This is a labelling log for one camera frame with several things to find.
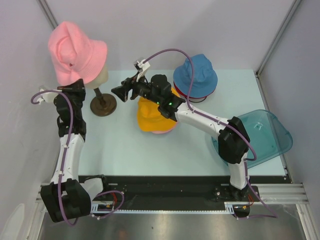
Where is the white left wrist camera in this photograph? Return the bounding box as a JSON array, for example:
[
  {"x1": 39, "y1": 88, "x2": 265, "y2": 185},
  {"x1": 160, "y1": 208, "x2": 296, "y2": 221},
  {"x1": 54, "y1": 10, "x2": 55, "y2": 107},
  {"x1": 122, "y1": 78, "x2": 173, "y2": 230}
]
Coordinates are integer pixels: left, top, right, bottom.
[{"x1": 37, "y1": 85, "x2": 60, "y2": 104}]

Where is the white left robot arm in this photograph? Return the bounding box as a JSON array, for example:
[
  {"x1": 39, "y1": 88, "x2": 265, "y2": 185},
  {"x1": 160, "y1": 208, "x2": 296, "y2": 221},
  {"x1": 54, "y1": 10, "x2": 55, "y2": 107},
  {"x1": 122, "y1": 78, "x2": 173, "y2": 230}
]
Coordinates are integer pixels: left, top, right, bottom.
[{"x1": 40, "y1": 79, "x2": 111, "y2": 223}]

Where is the yellow hat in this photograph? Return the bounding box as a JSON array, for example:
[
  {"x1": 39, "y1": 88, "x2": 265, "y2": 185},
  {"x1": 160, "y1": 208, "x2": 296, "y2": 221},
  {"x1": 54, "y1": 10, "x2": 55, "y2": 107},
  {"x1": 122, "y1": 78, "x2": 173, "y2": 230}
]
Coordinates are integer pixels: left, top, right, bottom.
[{"x1": 136, "y1": 97, "x2": 177, "y2": 133}]

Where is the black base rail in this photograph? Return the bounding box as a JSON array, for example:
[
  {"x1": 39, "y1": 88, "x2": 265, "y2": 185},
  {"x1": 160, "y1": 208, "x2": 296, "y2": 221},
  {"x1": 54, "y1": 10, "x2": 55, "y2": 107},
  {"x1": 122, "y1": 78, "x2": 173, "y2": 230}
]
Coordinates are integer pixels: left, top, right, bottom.
[{"x1": 82, "y1": 175, "x2": 292, "y2": 213}]

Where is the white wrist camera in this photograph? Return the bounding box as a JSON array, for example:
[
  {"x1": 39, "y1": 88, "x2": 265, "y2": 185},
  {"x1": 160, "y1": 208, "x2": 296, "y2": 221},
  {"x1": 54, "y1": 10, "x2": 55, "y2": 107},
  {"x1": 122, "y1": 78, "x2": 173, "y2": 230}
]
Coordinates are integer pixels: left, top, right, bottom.
[
  {"x1": 37, "y1": 85, "x2": 60, "y2": 104},
  {"x1": 133, "y1": 58, "x2": 151, "y2": 81}
]

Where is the red bucket hat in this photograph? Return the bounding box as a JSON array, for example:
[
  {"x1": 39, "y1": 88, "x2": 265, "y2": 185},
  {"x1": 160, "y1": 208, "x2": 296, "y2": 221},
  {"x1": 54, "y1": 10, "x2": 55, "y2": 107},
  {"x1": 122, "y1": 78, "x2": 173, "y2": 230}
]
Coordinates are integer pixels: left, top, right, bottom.
[{"x1": 173, "y1": 83, "x2": 215, "y2": 99}]

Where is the black wire hat stand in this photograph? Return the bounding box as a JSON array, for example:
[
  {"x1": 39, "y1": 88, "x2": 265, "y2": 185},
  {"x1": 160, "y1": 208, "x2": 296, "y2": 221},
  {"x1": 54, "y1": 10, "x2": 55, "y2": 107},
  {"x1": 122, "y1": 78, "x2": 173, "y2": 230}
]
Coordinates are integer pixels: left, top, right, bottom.
[{"x1": 186, "y1": 96, "x2": 207, "y2": 103}]

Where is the blue hat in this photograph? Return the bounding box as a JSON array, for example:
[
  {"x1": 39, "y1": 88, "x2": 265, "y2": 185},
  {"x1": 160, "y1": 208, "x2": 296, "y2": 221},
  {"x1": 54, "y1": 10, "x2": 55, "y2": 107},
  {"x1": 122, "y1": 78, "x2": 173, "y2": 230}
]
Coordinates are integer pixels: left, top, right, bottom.
[{"x1": 173, "y1": 54, "x2": 218, "y2": 98}]

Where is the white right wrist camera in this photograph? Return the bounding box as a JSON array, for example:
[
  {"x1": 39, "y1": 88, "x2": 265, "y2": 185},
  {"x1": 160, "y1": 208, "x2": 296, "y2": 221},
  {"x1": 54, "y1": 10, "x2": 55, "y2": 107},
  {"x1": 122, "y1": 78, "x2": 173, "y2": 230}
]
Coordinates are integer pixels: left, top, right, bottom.
[{"x1": 133, "y1": 58, "x2": 151, "y2": 81}]

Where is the brown wooden stand base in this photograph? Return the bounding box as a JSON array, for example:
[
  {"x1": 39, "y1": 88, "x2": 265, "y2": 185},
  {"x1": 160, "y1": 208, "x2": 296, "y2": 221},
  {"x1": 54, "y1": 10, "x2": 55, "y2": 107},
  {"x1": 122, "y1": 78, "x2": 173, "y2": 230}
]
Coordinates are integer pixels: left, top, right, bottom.
[{"x1": 90, "y1": 88, "x2": 117, "y2": 117}]

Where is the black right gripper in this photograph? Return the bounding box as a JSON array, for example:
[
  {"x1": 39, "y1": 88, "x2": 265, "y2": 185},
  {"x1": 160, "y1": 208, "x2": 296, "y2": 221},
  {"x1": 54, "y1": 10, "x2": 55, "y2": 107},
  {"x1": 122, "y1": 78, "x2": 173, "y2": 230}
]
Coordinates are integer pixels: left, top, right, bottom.
[{"x1": 111, "y1": 71, "x2": 162, "y2": 106}]

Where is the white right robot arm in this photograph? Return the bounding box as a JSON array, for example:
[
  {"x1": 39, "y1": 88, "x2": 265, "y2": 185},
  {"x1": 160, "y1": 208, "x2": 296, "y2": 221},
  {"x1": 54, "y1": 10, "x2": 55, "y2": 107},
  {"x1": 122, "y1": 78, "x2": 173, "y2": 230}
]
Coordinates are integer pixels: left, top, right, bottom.
[{"x1": 111, "y1": 74, "x2": 250, "y2": 201}]

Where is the teal plastic basket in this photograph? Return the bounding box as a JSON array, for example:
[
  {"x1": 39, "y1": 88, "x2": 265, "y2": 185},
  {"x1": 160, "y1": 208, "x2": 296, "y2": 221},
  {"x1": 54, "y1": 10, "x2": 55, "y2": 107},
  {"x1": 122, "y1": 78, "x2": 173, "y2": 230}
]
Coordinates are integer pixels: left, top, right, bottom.
[{"x1": 211, "y1": 109, "x2": 294, "y2": 169}]

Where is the beige mannequin head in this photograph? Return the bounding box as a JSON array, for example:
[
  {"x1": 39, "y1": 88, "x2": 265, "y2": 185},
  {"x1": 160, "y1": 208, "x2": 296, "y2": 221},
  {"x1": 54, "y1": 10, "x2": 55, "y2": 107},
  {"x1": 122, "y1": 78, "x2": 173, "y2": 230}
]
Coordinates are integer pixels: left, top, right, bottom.
[{"x1": 85, "y1": 65, "x2": 109, "y2": 90}]

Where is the pink bucket hat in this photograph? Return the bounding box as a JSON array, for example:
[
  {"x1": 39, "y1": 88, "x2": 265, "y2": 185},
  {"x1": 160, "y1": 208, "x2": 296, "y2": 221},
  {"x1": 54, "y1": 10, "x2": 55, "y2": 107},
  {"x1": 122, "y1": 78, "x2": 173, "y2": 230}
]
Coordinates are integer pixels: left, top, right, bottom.
[{"x1": 152, "y1": 122, "x2": 178, "y2": 134}]

